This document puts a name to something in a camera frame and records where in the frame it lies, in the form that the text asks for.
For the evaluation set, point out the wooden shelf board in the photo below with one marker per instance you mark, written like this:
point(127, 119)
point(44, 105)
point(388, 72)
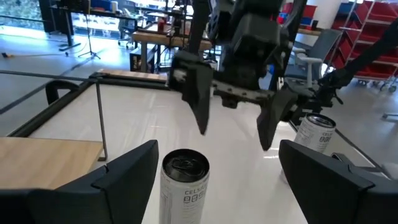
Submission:
point(46, 161)

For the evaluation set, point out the black tripod stand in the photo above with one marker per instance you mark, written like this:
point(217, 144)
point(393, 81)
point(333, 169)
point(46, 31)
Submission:
point(89, 37)

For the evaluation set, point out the red shelving rack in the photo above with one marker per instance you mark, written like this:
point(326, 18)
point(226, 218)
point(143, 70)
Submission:
point(373, 12)

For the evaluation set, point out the wooden desk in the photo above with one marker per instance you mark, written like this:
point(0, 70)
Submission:
point(155, 37)

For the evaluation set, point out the black arched clamp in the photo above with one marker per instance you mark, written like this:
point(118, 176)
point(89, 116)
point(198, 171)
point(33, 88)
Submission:
point(62, 83)

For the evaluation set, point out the grey white office chair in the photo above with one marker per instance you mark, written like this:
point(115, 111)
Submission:
point(323, 40)

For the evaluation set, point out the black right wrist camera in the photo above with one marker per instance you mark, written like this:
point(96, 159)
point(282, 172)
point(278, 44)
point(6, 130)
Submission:
point(255, 34)

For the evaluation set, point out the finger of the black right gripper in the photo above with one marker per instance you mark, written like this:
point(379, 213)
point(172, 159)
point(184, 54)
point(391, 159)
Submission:
point(270, 124)
point(199, 102)

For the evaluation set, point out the white yellow Celsius can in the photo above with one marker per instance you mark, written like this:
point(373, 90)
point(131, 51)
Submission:
point(183, 199)

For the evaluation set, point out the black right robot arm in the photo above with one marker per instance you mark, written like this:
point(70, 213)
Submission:
point(373, 49)

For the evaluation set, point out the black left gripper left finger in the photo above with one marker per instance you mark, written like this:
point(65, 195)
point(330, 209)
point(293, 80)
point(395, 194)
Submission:
point(133, 180)

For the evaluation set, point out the black standing desk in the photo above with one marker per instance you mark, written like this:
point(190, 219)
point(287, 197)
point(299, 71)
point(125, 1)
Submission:
point(68, 21)

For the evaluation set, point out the black metal shelf frame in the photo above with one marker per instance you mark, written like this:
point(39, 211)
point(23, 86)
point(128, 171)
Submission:
point(101, 124)

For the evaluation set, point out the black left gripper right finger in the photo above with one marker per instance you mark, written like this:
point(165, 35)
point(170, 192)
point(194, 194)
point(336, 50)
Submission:
point(317, 186)

